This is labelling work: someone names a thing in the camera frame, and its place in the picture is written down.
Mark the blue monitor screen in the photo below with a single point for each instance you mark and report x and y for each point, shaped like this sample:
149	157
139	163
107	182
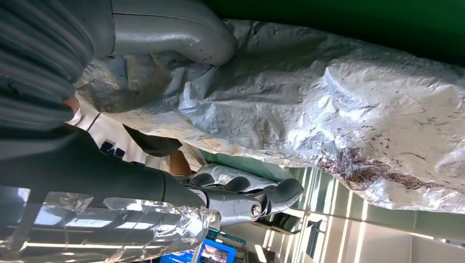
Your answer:
214	253

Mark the clear plastic film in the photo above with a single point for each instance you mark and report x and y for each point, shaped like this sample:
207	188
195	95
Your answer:
127	225

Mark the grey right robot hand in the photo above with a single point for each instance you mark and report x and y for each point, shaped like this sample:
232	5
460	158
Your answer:
91	170

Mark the person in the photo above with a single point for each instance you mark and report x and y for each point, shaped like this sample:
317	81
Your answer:
109	134

